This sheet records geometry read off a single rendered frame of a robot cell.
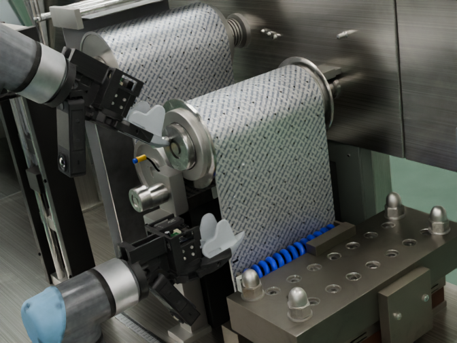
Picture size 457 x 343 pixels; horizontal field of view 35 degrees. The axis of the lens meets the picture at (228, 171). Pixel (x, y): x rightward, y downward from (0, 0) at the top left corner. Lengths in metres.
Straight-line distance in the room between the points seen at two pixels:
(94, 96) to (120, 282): 0.26
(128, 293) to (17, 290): 0.59
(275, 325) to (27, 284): 0.70
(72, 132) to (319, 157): 0.44
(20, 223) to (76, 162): 0.88
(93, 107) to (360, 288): 0.48
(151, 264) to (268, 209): 0.23
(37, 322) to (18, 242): 0.82
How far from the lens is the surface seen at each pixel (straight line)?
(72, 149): 1.04
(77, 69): 1.04
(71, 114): 1.03
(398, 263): 1.18
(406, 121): 1.24
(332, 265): 1.19
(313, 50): 1.35
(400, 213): 1.32
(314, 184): 1.26
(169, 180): 1.16
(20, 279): 1.64
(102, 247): 1.68
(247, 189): 1.16
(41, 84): 1.00
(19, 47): 0.98
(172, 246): 1.06
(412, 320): 1.19
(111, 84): 1.04
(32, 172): 1.42
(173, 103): 1.14
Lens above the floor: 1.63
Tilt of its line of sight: 22 degrees down
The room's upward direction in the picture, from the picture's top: 9 degrees counter-clockwise
